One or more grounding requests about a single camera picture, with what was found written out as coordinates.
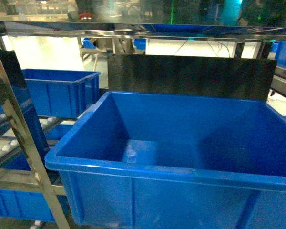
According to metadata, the large blue plastic bin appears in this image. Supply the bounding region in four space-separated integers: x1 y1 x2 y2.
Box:
45 92 286 229

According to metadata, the black back panel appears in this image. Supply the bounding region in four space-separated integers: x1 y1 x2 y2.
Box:
107 54 277 101

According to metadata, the small blue bin left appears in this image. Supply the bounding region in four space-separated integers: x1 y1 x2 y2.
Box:
11 69 101 119

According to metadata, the steel shelf post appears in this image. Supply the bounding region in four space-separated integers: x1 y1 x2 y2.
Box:
0 37 70 229

